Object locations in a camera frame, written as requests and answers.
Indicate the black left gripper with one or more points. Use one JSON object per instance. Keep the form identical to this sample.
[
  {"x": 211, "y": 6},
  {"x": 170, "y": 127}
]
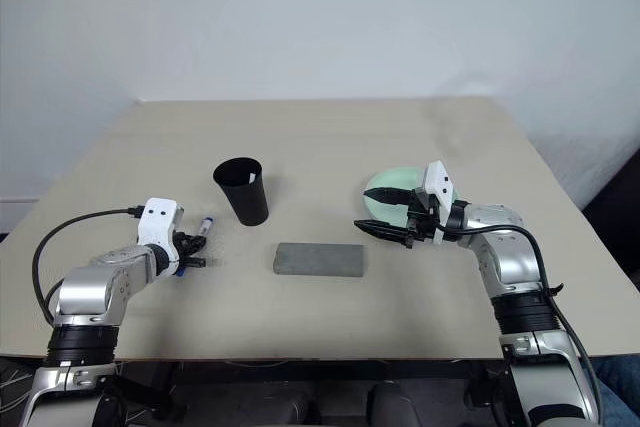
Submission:
[{"x": 184, "y": 249}]

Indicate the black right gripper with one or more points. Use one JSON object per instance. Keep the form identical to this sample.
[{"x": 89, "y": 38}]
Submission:
[{"x": 422, "y": 224}]

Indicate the white marker with blue cap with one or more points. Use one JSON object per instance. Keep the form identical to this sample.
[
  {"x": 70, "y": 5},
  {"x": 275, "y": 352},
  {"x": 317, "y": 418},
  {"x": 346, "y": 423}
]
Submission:
[{"x": 206, "y": 227}]

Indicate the light green plate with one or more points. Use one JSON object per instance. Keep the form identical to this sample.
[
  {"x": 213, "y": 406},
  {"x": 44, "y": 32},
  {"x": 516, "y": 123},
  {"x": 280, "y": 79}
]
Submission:
[{"x": 392, "y": 179}]

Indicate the gray glasses case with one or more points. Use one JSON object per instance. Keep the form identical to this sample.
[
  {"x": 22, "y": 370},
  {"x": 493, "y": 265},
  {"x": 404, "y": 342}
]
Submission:
[{"x": 320, "y": 259}]

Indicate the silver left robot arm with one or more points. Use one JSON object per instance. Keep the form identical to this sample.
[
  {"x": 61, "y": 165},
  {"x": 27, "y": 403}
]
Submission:
[{"x": 95, "y": 287}]

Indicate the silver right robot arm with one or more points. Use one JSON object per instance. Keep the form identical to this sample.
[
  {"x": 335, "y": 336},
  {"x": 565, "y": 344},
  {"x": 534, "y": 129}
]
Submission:
[{"x": 505, "y": 257}]

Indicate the black plastic cup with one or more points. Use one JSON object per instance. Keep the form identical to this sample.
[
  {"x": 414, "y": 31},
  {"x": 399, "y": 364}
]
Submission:
[{"x": 247, "y": 202}]

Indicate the blue jeans leg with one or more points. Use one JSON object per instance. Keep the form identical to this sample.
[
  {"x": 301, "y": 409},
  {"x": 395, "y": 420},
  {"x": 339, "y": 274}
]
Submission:
[{"x": 620, "y": 387}]

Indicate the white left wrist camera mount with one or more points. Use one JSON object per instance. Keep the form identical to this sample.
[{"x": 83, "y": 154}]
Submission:
[{"x": 157, "y": 219}]

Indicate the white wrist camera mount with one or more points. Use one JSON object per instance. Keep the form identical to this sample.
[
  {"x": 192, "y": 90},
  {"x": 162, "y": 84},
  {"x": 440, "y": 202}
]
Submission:
[
  {"x": 157, "y": 219},
  {"x": 437, "y": 182}
]

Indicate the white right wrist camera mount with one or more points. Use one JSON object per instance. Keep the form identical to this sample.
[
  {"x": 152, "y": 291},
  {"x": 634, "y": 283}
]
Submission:
[{"x": 437, "y": 182}]

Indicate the black bracket under table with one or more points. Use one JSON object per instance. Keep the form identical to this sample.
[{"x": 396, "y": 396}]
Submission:
[
  {"x": 140, "y": 397},
  {"x": 485, "y": 389}
]

